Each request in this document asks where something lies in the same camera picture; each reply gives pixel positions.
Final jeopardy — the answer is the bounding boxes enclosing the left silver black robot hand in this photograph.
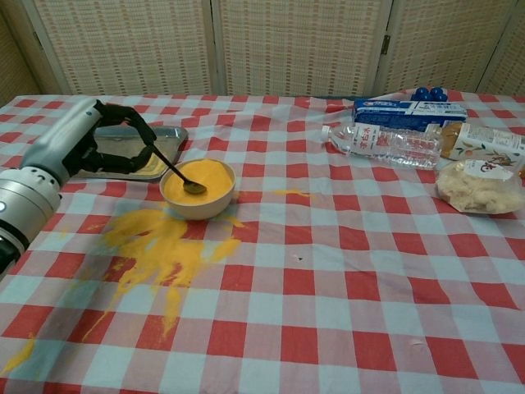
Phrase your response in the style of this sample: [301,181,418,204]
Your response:
[22,98,158,184]

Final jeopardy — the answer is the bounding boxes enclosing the black spoon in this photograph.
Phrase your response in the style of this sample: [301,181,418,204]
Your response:
[151,147,208,195]

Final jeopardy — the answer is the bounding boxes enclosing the stainless steel tray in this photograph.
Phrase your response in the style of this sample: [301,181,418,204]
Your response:
[73,125,189,184]

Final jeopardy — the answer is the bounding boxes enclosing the off-white bowl of yellow powder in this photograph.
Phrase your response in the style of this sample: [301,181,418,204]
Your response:
[158,158,237,221]

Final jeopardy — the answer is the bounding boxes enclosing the spilled yellow powder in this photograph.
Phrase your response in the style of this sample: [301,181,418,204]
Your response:
[0,188,317,377]

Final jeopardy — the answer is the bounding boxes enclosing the bamboo folding screen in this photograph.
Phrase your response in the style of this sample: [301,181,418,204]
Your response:
[0,0,525,108]

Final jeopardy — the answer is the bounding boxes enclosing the red white checked tablecloth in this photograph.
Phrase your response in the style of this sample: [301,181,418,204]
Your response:
[0,88,525,394]

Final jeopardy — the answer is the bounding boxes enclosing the clear plastic water bottle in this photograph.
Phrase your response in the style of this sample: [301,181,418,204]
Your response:
[320,122,442,171]

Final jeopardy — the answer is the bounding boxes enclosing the blue toothpaste box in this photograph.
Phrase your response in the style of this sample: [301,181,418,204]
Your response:
[352,98,468,133]

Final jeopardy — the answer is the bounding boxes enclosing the blue bottle caps pack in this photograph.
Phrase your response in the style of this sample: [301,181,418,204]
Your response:
[411,85,448,103]

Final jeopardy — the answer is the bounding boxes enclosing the clear bag of snacks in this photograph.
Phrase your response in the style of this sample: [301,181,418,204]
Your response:
[435,158,525,214]

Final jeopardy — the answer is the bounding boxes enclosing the orange tea drink bottle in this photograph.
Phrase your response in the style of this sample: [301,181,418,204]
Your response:
[426,121,525,173]

